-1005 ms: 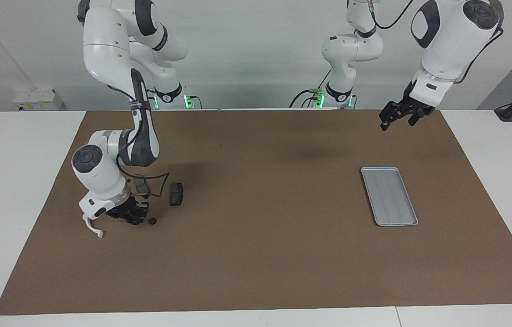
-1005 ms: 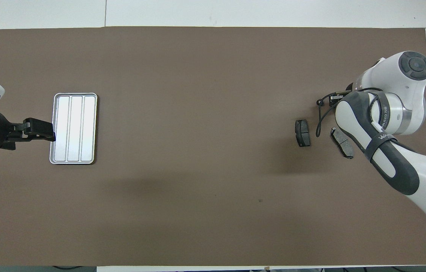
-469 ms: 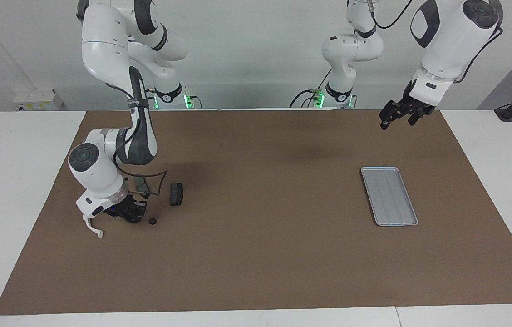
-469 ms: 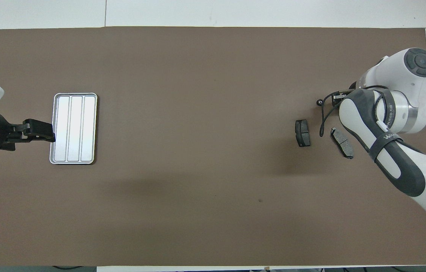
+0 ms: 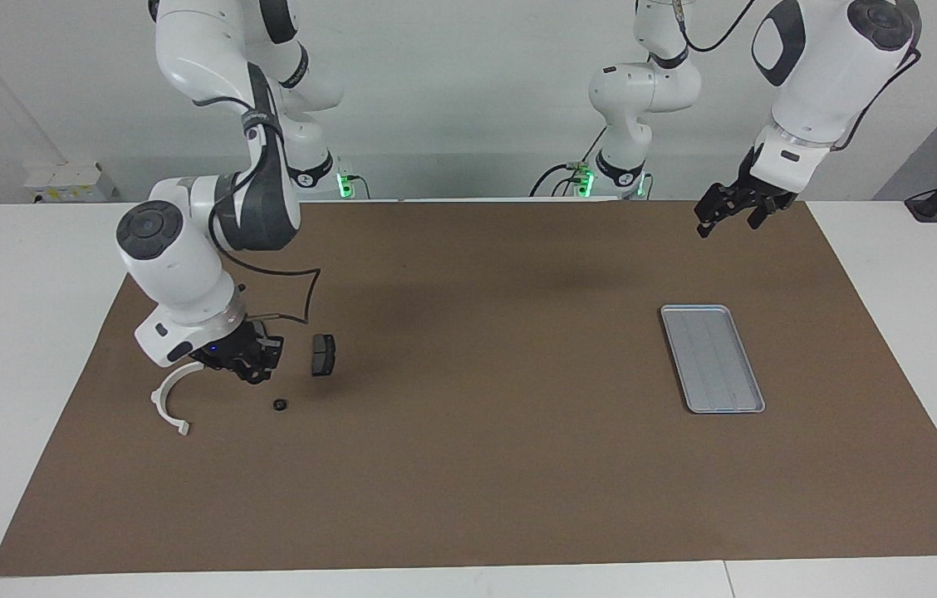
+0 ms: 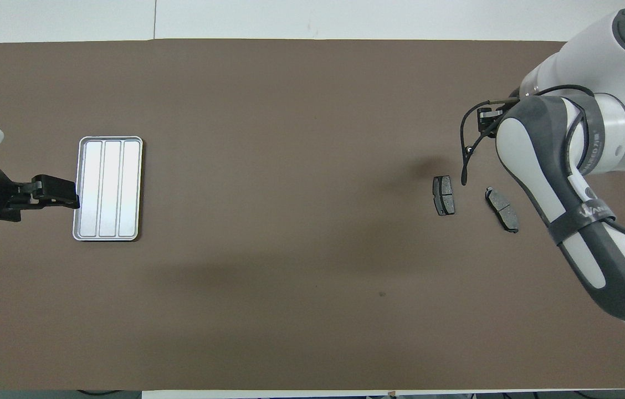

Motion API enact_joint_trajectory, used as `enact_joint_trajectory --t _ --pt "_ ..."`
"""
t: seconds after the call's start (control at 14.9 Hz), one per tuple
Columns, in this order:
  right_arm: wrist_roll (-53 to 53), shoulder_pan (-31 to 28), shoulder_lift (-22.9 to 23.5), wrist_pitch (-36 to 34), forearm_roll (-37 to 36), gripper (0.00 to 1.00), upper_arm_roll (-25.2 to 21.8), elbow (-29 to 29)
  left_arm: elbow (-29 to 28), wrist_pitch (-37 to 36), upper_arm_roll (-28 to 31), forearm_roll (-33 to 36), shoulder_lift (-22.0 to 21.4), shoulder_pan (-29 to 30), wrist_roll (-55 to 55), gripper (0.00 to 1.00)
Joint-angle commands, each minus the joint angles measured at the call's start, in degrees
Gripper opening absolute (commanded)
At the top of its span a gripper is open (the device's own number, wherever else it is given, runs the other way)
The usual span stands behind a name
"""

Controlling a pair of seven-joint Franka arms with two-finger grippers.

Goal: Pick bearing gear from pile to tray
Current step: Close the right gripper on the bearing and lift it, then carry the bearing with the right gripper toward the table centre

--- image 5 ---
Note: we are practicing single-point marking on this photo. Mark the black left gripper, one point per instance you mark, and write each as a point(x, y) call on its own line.
point(738, 199)

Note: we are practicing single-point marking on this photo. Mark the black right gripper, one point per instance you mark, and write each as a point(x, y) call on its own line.
point(240, 345)

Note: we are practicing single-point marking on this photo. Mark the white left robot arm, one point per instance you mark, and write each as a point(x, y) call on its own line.
point(826, 75)

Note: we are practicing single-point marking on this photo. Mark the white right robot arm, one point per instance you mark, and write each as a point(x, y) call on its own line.
point(178, 266)

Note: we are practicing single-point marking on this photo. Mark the grey metal tray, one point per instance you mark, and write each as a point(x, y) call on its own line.
point(712, 359)

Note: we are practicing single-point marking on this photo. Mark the short rectangular grey brake pad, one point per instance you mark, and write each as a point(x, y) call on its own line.
point(322, 355)

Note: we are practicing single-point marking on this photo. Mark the brown table mat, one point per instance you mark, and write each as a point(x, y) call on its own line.
point(468, 465)

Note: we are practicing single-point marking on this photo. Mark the white power box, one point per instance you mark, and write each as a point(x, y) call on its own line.
point(70, 178)

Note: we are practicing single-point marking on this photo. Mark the white curved plastic bracket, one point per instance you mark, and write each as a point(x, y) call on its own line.
point(163, 399)

